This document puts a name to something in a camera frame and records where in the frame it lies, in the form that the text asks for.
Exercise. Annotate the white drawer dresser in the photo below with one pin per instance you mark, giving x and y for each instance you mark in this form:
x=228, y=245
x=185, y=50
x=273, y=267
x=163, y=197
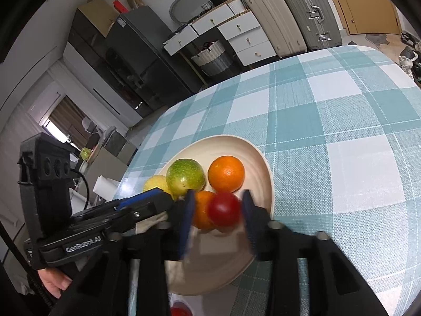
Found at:
x=236, y=33

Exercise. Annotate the brown curtain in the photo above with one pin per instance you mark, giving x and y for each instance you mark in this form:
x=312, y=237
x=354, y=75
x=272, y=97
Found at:
x=67, y=121

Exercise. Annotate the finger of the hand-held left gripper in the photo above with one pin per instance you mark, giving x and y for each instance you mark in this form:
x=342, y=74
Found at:
x=144, y=196
x=131, y=219

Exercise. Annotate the pile of shoes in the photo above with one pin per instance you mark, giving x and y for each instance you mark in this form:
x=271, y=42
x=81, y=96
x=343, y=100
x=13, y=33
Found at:
x=410, y=56

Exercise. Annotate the cream round plate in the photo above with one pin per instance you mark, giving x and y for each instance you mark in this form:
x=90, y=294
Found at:
x=227, y=263

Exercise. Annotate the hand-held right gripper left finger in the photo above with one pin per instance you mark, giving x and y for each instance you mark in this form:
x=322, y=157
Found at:
x=185, y=227

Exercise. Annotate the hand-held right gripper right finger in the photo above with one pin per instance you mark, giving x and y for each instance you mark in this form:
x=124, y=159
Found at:
x=251, y=230

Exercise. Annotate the red cherry tomato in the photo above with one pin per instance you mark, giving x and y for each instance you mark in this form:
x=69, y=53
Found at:
x=224, y=209
x=180, y=311

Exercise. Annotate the woven laundry basket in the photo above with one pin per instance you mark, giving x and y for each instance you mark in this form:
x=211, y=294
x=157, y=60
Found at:
x=212, y=59

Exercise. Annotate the teal checked tablecloth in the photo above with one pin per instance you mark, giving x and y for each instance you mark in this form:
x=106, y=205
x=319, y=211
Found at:
x=329, y=131

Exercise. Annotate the grey storage box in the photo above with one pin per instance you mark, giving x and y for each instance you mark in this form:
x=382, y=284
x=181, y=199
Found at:
x=111, y=154

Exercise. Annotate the orange tangerine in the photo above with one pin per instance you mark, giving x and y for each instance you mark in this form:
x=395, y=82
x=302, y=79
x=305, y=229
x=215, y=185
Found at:
x=227, y=173
x=202, y=209

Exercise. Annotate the green cup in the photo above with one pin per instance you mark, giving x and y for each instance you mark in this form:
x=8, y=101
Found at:
x=85, y=153

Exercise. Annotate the oval white-framed mirror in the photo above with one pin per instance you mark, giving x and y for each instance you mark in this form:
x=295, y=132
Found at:
x=190, y=1

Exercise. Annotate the small white basket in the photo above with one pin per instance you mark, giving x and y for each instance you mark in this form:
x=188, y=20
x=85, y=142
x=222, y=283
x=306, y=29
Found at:
x=206, y=6

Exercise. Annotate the red slim box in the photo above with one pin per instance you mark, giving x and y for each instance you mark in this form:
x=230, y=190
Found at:
x=119, y=6

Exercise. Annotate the silver hard suitcase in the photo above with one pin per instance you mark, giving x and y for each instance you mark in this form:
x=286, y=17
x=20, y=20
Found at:
x=310, y=10

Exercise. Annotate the yellow-green round fruit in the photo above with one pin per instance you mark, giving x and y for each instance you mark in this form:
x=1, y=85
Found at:
x=186, y=176
x=157, y=183

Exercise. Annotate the person's left hand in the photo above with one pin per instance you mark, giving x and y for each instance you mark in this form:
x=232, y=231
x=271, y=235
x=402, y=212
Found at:
x=54, y=283

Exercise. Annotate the beige hard suitcase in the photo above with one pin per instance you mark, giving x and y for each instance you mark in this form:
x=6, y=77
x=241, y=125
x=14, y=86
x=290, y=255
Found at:
x=273, y=19

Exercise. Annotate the dark glossy cabinet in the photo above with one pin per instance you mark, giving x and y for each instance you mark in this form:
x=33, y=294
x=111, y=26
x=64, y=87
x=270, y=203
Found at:
x=95, y=62

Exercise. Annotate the grey door mat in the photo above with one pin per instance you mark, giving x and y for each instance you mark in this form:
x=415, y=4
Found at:
x=377, y=38

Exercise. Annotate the dark grey refrigerator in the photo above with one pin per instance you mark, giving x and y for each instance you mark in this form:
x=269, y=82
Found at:
x=148, y=59

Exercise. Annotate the large cardboard box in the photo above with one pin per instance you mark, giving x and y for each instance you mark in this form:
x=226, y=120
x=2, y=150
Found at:
x=97, y=18

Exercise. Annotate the white paper towel roll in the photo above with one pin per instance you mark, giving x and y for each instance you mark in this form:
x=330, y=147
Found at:
x=105, y=187

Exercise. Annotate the tan wooden door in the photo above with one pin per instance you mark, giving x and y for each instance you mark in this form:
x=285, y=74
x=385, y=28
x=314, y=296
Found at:
x=361, y=3

